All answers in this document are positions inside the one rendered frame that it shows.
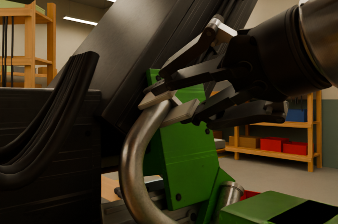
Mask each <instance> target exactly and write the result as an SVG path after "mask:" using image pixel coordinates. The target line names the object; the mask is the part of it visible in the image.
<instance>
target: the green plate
mask: <svg viewBox="0 0 338 224"><path fill-rule="evenodd" d="M159 71H160V69H151V68H149V69H148V70H146V77H147V83H148V87H149V86H151V85H153V84H154V83H156V82H158V81H160V80H162V79H163V78H161V77H160V76H159V74H158V72H159ZM175 96H176V97H177V98H178V99H179V100H180V102H181V103H182V104H184V103H186V102H189V101H191V100H193V99H196V98H197V99H198V100H199V101H200V103H201V102H203V101H204V100H206V96H205V91H204V86H203V84H198V85H194V86H190V87H186V88H182V89H178V90H177V92H176V93H175ZM200 103H199V105H200ZM218 167H220V166H219V161H218V156H217V151H216V146H215V141H214V136H213V131H212V130H210V129H208V128H207V127H206V123H205V122H203V121H201V123H200V125H199V126H196V125H194V124H192V122H191V123H188V124H181V123H180V122H177V123H174V124H171V125H168V126H166V127H163V128H160V129H159V128H158V129H157V131H156V132H155V134H154V135H153V137H152V138H151V140H150V152H149V153H148V154H144V160H143V177H145V176H153V175H162V177H163V183H164V189H165V195H166V201H167V208H168V211H175V210H178V209H181V208H184V207H187V206H190V205H193V204H196V203H199V202H202V201H205V200H208V199H209V197H210V194H211V190H212V187H213V184H214V180H215V177H216V173H217V170H218Z"/></svg>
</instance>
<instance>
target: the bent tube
mask: <svg viewBox="0 0 338 224"><path fill-rule="evenodd" d="M155 84H156V83H154V84H153V85H151V86H149V87H147V88H145V89H144V91H143V93H144V94H145V95H146V94H147V93H149V92H150V91H151V89H152V88H153V87H154V85H155ZM181 104H182V103H181V102H180V100H179V99H178V98H177V97H176V96H175V95H174V96H173V97H172V98H170V99H167V100H165V101H162V102H160V103H158V104H155V105H153V106H150V107H148V108H145V109H144V110H143V112H142V113H141V115H140V116H139V117H138V119H137V120H136V122H135V123H134V124H133V126H132V127H131V129H130V130H129V132H128V133H127V135H126V137H125V139H124V142H123V145H122V148H121V152H120V156H119V165H118V177H119V185H120V190H121V194H122V197H123V200H124V203H125V205H126V207H127V209H128V211H129V213H130V214H131V216H132V217H133V219H134V220H135V221H136V223H137V224H179V223H178V222H176V221H175V220H174V219H172V218H171V217H169V216H168V215H167V214H165V213H164V212H162V211H161V210H160V209H159V208H158V207H157V206H156V205H155V204H154V202H153V201H152V199H151V198H150V196H149V194H148V192H147V189H146V186H145V182H144V177H143V160H144V154H145V151H146V148H147V145H148V143H149V142H150V140H151V138H152V137H153V135H154V134H155V132H156V131H157V129H158V127H159V126H160V124H161V123H162V121H163V120H164V118H165V117H166V115H167V113H168V112H169V111H170V109H171V108H174V107H176V106H178V105H181Z"/></svg>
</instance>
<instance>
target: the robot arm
mask: <svg viewBox="0 0 338 224"><path fill-rule="evenodd" d="M221 43H228V47H227V50H226V52H225V53H224V54H221V55H220V56H218V57H217V58H215V59H212V60H209V61H206V62H203V63H199V64H196V65H193V66H190V67H187V68H184V69H181V68H182V67H184V66H185V65H187V64H188V63H189V62H191V61H192V60H194V59H195V58H197V57H198V56H199V55H201V54H202V53H204V52H205V51H206V50H207V49H208V47H209V46H211V47H215V46H218V45H220V44H221ZM158 74H159V76H160V77H161V78H163V79H162V80H160V81H158V82H156V84H155V85H154V87H153V88H152V89H151V91H150V92H149V93H147V94H146V96H145V97H144V98H143V100H142V101H141V103H140V104H139V105H138V108H139V109H140V110H143V109H145V108H148V107H150V106H153V105H155V104H158V103H160V102H162V101H165V100H167V99H170V98H172V97H173V96H174V95H175V93H176V92H177V90H178V89H182V88H186V87H190V86H194V85H198V84H202V83H206V82H210V81H215V82H220V81H225V80H228V81H229V82H230V83H231V84H232V85H230V86H229V87H227V88H225V89H223V90H222V91H220V92H218V93H216V94H215V95H213V96H211V97H210V98H208V99H206V100H204V101H203V102H201V103H200V101H199V100H198V99H197V98H196V99H193V100H191V101H189V102H186V103H184V104H181V105H178V106H176V107H174V108H171V109H170V111H169V112H168V113H167V115H166V117H165V118H164V120H163V121H162V123H161V124H160V126H159V127H158V128H159V129H160V128H163V127H166V126H168V125H171V124H174V123H177V122H180V123H181V124H188V123H191V122H192V124H194V125H196V126H199V125H200V123H201V121H203V122H205V123H206V127H207V128H208V129H210V130H217V129H224V128H230V127H237V126H243V125H249V124H256V123H262V122H265V123H276V124H282V123H284V122H285V119H286V116H287V112H288V108H289V103H288V102H287V101H286V100H287V99H288V98H289V97H299V96H302V95H306V94H309V93H313V92H316V91H319V90H323V89H326V88H330V87H332V86H335V87H336V88H338V0H300V1H299V4H298V5H294V6H292V7H290V8H288V9H287V10H285V11H283V12H281V13H279V14H277V15H275V16H273V17H272V18H270V19H268V20H266V21H264V22H262V23H261V24H259V25H257V26H256V27H254V28H249V29H239V30H237V31H235V30H233V29H232V28H230V27H228V26H226V25H225V24H224V18H223V17H222V16H221V15H214V16H213V17H212V19H211V20H210V22H209V23H208V25H207V26H206V27H205V29H204V31H203V32H202V33H201V34H200V35H198V36H197V37H196V38H195V39H193V40H192V41H191V42H190V43H188V44H187V45H186V46H184V47H183V48H182V49H181V50H179V51H178V52H177V53H175V54H174V55H173V56H172V57H170V58H169V59H168V60H167V62H166V63H165V64H164V65H163V67H162V68H161V70H160V71H159V72H158ZM252 98H255V99H261V100H258V101H253V102H249V103H244V102H246V101H248V100H250V99H252ZM199 103H200V105H199ZM242 103H244V104H242ZM235 104H236V105H235ZM233 105H235V106H233Z"/></svg>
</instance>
